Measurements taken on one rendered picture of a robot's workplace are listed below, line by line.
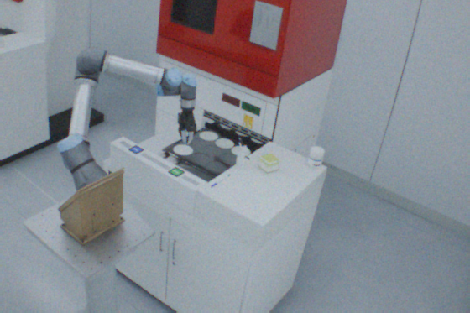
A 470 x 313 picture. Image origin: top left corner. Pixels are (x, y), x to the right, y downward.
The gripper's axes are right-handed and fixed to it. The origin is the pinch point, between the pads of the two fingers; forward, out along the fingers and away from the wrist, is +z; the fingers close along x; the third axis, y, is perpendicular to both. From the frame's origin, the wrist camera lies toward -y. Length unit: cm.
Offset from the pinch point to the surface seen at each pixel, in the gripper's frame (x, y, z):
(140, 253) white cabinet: 27, -11, 61
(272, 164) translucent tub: -32.9, -30.6, -3.3
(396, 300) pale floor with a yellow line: -130, -53, 103
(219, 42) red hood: -21, 25, -44
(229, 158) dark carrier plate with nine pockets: -21.7, -4.3, 8.2
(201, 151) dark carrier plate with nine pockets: -8.7, 3.5, 7.5
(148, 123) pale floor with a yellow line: -16, 200, 94
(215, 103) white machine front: -23.1, 29.5, -6.5
